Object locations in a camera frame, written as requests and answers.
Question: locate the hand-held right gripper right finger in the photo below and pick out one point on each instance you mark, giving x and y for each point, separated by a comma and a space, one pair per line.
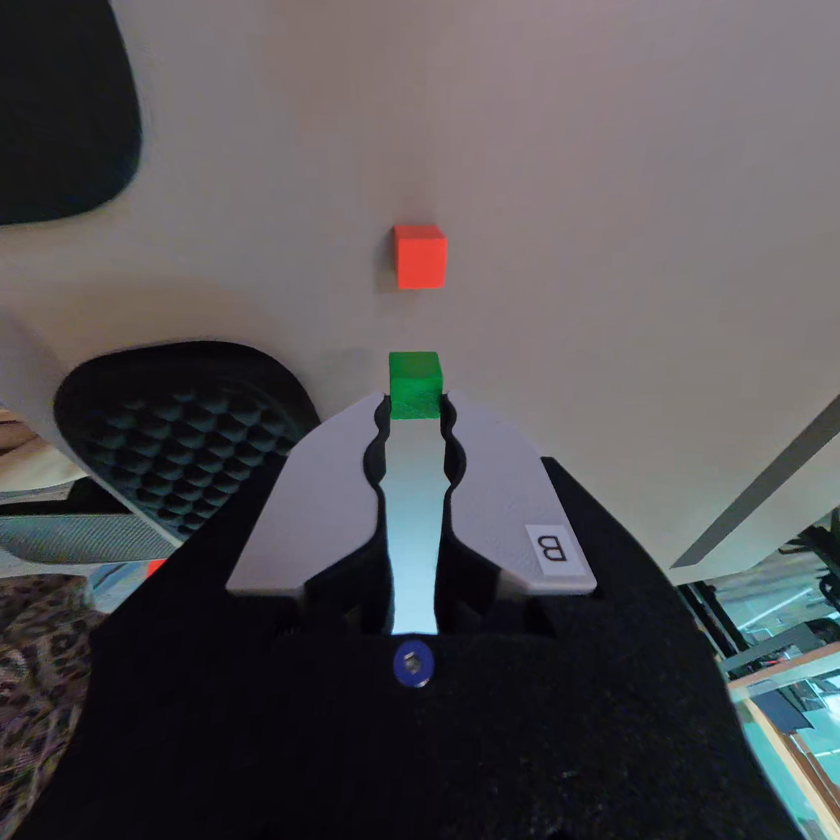
505, 499

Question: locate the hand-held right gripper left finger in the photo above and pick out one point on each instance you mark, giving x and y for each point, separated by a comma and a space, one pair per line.
315, 499

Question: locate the green wooden cube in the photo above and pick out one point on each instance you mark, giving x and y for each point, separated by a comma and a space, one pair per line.
415, 384

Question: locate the red wooden cube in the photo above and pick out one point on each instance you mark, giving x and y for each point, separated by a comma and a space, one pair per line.
420, 259

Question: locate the black honeycomb cushion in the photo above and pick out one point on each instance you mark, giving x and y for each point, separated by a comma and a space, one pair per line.
177, 426

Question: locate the small red object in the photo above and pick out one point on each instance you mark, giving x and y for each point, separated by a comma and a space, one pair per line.
155, 568

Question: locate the grey mesh chair part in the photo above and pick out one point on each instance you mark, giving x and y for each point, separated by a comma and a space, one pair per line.
79, 538

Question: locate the grey metal bar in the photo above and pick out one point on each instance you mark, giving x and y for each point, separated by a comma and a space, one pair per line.
761, 485

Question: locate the leopard print cloth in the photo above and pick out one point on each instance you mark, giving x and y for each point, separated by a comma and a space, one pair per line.
39, 682

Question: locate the wooden shelf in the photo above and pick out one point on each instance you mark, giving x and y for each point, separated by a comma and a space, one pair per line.
787, 735

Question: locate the black rounded pad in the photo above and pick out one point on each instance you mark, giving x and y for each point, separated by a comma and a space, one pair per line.
59, 111

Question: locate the black metal frame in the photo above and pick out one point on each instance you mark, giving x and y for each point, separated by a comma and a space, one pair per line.
715, 617

